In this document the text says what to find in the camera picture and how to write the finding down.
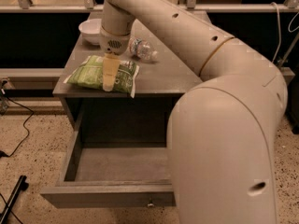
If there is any grey wooden cabinet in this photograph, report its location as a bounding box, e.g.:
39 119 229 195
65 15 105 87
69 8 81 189
53 21 202 134

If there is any black cable on floor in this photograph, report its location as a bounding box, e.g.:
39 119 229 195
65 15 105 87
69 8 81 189
0 87 36 159

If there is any black bar on floor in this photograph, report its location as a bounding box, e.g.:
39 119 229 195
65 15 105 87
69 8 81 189
0 175 29 224

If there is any clear plastic water bottle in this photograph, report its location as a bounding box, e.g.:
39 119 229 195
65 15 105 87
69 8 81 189
128 37 158 62

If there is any white ceramic bowl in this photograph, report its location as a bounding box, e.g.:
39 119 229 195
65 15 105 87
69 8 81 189
78 19 101 45

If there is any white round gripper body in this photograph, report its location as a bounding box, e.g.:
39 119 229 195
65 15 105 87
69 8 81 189
99 26 131 55

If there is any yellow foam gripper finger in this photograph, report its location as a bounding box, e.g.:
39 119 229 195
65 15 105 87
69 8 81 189
103 53 121 91

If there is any white cable on right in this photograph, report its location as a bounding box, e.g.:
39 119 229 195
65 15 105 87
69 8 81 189
270 1 299 63

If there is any metal railing frame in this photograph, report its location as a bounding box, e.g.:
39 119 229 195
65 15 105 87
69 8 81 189
0 0 299 15

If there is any green jalapeno chip bag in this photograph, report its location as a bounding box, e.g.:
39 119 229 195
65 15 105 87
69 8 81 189
64 55 139 98

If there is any open grey top drawer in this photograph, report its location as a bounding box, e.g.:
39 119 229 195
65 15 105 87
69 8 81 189
41 111 175 208

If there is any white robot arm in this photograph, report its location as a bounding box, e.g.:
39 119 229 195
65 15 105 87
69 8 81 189
103 0 287 224

